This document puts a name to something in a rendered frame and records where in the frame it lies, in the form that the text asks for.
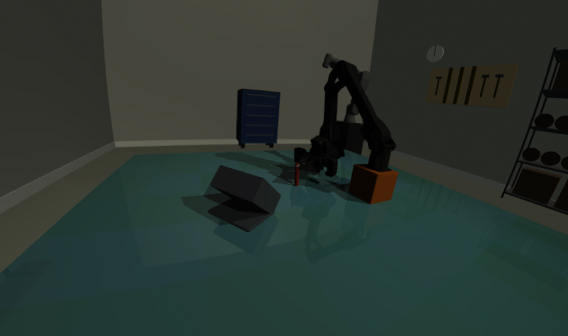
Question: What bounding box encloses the dark red peg with white band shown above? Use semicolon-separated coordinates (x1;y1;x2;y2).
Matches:
295;163;300;186

